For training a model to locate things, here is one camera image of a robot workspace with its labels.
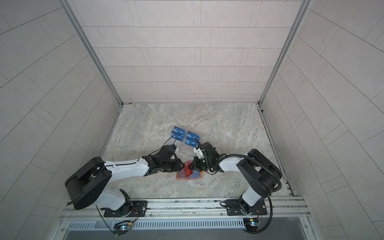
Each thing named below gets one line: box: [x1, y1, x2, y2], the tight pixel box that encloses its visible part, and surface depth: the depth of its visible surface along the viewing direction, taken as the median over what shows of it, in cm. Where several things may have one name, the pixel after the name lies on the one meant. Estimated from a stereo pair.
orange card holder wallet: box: [176, 168, 204, 180], surface depth 82 cm
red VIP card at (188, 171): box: [184, 160, 193, 178], surface depth 84 cm
